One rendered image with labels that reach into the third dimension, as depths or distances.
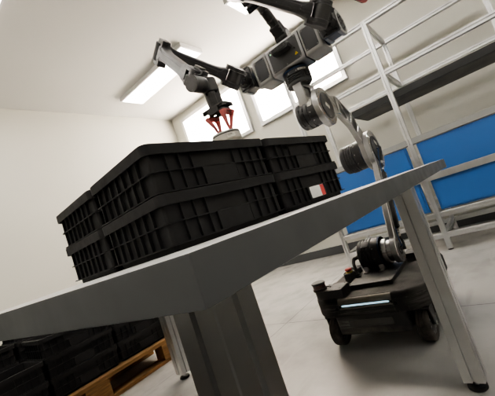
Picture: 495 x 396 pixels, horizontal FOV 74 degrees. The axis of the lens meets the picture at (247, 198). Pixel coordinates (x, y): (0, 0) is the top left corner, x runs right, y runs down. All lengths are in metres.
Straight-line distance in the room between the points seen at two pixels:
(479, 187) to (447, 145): 0.38
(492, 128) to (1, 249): 4.33
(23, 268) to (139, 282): 3.75
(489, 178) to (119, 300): 2.82
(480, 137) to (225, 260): 2.78
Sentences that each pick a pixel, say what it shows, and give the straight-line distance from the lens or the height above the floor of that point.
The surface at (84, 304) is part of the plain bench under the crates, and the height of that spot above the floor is 0.68.
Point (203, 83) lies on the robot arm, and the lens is 1.19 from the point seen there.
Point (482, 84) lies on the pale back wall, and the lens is 3.86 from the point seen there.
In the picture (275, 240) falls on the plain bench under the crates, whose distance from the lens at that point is 0.30.
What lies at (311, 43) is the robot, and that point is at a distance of 1.74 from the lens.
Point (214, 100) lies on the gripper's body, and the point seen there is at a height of 1.16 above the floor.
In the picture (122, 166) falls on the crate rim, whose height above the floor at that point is 0.92.
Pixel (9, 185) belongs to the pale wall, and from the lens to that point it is 4.20.
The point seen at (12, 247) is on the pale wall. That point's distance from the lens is 4.03.
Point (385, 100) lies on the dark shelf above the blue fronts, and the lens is 3.08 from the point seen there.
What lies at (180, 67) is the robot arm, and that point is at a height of 1.36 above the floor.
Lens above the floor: 0.70
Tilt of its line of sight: 4 degrees up
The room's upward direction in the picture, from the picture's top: 19 degrees counter-clockwise
